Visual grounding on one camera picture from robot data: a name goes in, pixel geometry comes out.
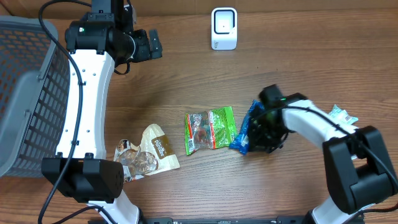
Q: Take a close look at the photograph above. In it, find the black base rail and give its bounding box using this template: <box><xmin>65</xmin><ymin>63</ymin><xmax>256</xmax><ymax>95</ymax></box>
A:
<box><xmin>146</xmin><ymin>216</ymin><xmax>304</xmax><ymax>224</ymax></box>

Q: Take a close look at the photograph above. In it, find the light teal snack packet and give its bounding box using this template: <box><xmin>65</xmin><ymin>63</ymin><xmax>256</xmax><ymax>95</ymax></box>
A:
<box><xmin>328</xmin><ymin>105</ymin><xmax>359</xmax><ymax>124</ymax></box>

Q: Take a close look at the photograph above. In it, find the white barcode scanner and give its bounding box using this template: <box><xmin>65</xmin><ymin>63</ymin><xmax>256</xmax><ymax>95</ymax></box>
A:
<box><xmin>211</xmin><ymin>7</ymin><xmax>238</xmax><ymax>50</ymax></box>

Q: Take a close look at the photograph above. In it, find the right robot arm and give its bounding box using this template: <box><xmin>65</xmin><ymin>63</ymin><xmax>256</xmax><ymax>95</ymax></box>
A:
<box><xmin>248</xmin><ymin>85</ymin><xmax>397</xmax><ymax>224</ymax></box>

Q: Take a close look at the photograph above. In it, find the grey plastic shopping basket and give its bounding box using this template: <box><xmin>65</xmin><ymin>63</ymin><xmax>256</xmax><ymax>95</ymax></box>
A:
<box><xmin>1</xmin><ymin>16</ymin><xmax>70</xmax><ymax>177</ymax></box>

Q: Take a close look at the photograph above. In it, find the blue Oreo packet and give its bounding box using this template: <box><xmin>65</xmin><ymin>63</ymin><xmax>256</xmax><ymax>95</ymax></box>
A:
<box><xmin>229</xmin><ymin>100</ymin><xmax>264</xmax><ymax>155</ymax></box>

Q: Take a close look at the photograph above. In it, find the beige cookie bag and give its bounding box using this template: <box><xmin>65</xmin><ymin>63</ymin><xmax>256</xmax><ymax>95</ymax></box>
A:
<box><xmin>114</xmin><ymin>124</ymin><xmax>180</xmax><ymax>182</ymax></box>

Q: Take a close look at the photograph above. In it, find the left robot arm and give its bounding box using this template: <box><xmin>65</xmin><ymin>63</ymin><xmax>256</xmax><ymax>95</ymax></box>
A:
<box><xmin>41</xmin><ymin>1</ymin><xmax>162</xmax><ymax>223</ymax></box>

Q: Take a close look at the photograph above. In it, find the green snack bag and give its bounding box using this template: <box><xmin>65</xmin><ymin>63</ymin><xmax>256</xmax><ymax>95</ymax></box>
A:
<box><xmin>185</xmin><ymin>106</ymin><xmax>238</xmax><ymax>156</ymax></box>

